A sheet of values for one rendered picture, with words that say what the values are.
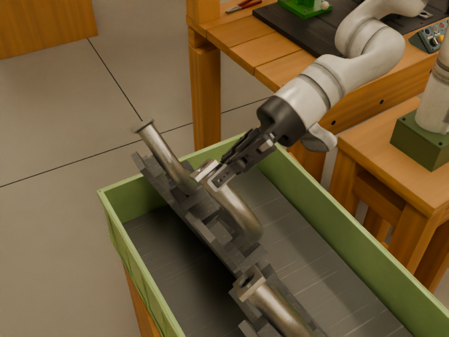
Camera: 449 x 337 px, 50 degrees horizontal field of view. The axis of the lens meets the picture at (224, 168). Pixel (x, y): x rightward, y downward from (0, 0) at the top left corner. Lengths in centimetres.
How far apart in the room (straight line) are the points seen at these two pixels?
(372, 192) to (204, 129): 89
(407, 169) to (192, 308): 65
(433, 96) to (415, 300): 51
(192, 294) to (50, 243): 133
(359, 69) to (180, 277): 55
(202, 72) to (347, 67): 119
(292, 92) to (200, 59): 115
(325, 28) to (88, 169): 138
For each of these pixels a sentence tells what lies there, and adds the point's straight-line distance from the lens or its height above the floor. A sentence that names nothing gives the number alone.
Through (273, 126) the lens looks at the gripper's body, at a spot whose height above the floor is 127.
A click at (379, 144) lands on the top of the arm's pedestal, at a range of 135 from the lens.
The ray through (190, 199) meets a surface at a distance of 94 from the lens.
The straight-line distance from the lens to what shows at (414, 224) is 131.
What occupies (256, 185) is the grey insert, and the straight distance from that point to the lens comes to 118.
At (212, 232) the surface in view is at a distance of 72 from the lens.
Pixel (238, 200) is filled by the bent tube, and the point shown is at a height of 118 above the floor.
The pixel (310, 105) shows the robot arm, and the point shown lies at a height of 129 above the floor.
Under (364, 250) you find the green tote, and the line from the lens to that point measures 100.
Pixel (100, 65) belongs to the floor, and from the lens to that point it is 328.
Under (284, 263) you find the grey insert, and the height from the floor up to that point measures 85.
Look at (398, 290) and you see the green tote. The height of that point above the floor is 91.
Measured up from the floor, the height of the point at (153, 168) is 113.
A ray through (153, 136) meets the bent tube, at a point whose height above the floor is 117.
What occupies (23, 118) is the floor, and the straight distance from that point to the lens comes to 296.
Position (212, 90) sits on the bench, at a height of 58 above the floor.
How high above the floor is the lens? 170
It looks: 44 degrees down
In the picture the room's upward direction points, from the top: straight up
